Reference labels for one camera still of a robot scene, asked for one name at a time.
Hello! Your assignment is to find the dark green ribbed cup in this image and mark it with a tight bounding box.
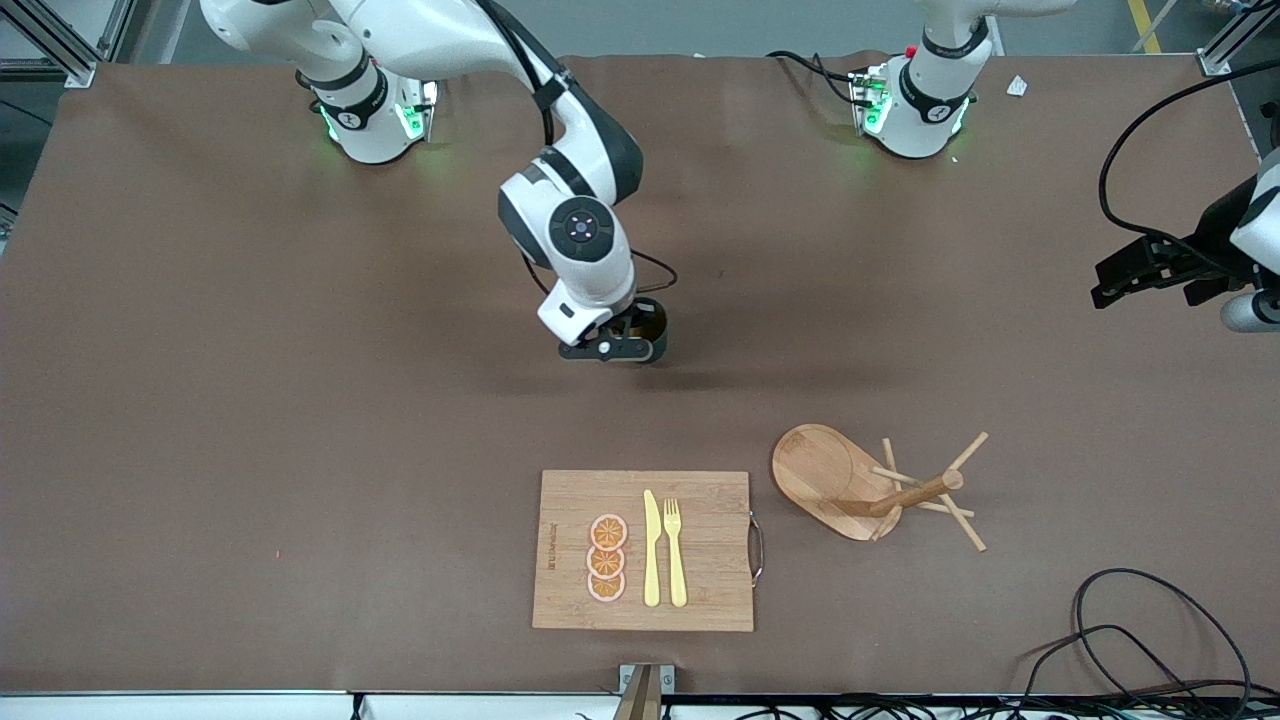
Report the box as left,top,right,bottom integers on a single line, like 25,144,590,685
612,298,669,366

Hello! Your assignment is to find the wooden mug rack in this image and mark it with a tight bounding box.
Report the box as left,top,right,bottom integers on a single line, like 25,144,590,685
770,423,991,553

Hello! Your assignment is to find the bamboo cutting board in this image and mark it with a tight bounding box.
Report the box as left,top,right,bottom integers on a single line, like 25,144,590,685
531,470,766,633

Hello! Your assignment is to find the yellow plastic knife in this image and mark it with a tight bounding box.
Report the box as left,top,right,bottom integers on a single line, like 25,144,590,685
643,489,662,608

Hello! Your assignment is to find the yellow plastic fork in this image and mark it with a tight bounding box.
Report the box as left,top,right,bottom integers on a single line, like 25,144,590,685
664,498,689,609

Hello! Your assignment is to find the aluminium frame profile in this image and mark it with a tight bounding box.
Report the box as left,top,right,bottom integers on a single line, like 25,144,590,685
0,0,136,89
1195,0,1280,76

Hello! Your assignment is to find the black looped cable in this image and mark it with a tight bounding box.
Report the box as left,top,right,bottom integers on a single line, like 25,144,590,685
1072,568,1253,696
1018,624,1206,701

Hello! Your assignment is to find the black left arm base cable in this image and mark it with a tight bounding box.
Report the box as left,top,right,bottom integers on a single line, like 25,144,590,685
766,50,863,106

